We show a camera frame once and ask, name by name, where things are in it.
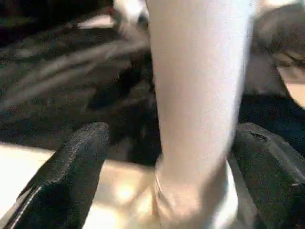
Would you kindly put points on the white plastic table top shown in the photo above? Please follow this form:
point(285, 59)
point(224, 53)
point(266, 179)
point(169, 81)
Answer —
point(119, 195)

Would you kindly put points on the black plastic mat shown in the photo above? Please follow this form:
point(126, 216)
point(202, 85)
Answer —
point(71, 71)

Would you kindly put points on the white plastic table leg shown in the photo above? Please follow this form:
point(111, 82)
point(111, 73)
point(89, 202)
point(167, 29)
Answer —
point(200, 95)

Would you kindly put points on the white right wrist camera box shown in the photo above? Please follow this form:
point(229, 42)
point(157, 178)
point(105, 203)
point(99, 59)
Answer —
point(131, 12)

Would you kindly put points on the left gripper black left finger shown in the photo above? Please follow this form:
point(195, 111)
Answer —
point(66, 181)

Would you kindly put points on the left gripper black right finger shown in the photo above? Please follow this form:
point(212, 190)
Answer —
point(276, 181)

